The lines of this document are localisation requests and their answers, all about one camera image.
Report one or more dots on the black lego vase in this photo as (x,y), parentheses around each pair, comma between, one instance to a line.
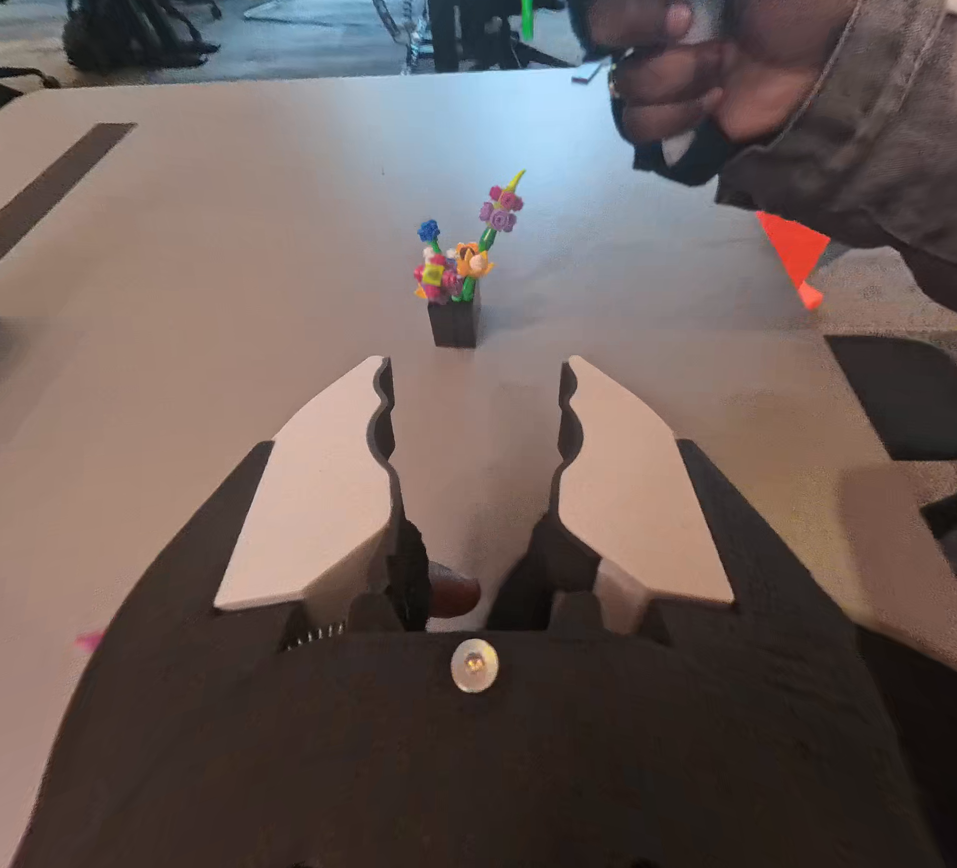
(454,326)

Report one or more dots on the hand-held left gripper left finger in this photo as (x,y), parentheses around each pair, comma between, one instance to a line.
(314,509)

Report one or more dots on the orange red cloth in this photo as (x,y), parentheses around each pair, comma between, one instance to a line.
(792,247)

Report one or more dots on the blue lego flower stem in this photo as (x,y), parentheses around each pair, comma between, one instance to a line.
(428,231)

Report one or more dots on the person's left hand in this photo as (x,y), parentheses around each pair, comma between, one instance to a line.
(452,595)

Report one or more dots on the black padded cushion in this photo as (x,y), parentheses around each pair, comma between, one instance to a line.
(897,397)

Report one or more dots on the pink lego flower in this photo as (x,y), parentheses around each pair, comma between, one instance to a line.
(90,640)

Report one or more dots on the person's right forearm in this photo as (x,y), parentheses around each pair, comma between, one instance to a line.
(882,135)

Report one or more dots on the pink purple lego flower spike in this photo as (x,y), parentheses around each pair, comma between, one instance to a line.
(502,206)
(435,277)

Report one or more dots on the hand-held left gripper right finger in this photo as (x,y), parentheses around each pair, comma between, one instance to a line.
(635,509)

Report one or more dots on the orange flower with stem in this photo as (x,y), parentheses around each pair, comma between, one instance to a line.
(482,265)

